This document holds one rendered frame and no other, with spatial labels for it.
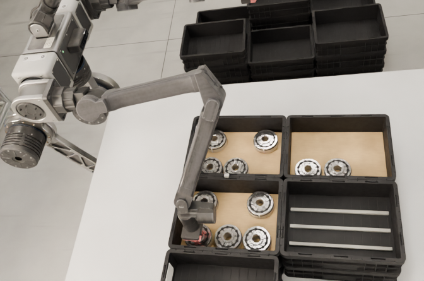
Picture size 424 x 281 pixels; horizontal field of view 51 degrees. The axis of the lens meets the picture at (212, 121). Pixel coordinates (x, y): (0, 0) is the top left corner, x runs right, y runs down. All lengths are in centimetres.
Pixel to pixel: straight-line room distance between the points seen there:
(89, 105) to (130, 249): 79
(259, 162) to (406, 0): 235
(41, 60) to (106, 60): 235
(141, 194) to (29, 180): 145
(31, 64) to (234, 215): 91
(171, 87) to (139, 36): 265
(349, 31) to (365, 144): 111
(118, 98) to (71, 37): 35
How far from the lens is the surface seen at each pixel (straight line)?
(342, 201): 179
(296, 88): 229
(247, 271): 169
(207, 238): 173
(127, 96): 137
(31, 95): 149
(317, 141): 192
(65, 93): 146
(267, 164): 187
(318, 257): 159
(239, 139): 196
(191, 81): 129
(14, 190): 341
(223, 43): 290
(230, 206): 180
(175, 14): 406
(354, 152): 190
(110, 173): 221
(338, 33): 287
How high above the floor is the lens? 241
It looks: 51 degrees down
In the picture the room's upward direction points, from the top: 18 degrees counter-clockwise
